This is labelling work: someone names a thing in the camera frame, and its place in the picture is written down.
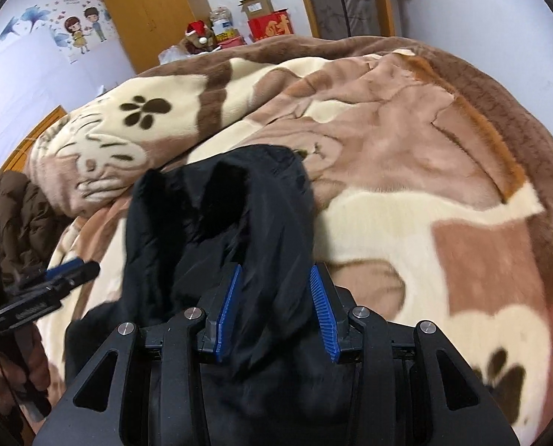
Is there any paw print plush blanket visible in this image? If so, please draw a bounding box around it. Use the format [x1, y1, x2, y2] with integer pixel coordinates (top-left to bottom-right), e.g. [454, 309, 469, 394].
[28, 35, 553, 434]

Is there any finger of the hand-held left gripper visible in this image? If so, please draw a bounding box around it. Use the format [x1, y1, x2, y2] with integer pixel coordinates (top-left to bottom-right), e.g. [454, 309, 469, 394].
[15, 257, 101, 296]
[0, 283, 80, 335]

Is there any person's left hand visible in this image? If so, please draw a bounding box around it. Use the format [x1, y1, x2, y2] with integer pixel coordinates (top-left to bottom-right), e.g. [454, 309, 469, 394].
[0, 323, 52, 421]

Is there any crumpled white plastic bag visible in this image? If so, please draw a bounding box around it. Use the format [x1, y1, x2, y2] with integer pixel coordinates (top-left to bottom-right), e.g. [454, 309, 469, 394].
[158, 45, 185, 65]

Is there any red santa hat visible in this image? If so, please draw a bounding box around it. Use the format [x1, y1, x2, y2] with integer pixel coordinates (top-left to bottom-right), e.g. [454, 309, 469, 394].
[184, 20, 211, 48]

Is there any open cardboard box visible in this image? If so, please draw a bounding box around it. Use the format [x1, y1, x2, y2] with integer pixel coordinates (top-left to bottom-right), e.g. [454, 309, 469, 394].
[238, 0, 276, 22]

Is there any brown padded jacket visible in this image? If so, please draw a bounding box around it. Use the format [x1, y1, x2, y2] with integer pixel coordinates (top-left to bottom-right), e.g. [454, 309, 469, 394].
[0, 170, 73, 299]

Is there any cartoon couple wall sticker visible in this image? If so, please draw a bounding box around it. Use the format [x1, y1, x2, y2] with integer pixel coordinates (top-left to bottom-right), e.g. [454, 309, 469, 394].
[0, 0, 116, 64]

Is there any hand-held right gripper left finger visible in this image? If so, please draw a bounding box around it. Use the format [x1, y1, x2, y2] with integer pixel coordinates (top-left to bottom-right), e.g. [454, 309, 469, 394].
[32, 262, 245, 446]

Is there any wooden bed headboard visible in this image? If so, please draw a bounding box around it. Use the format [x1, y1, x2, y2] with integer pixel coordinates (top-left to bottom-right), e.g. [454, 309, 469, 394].
[0, 107, 68, 183]

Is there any clear plastic jar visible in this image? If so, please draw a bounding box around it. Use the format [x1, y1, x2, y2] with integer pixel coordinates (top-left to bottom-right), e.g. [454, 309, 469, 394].
[210, 6, 240, 43]

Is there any wooden wardrobe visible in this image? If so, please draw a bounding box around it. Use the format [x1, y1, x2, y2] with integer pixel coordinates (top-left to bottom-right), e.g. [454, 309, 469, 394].
[95, 0, 212, 76]

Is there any red gift box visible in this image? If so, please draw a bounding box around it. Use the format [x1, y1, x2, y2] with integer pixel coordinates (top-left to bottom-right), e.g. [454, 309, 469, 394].
[247, 8, 296, 43]

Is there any black padded jacket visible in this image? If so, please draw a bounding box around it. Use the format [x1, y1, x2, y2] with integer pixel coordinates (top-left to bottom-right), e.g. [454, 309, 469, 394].
[65, 144, 366, 446]

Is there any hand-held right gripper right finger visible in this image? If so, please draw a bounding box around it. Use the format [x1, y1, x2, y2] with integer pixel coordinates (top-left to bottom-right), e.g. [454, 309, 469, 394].
[309, 262, 521, 446]

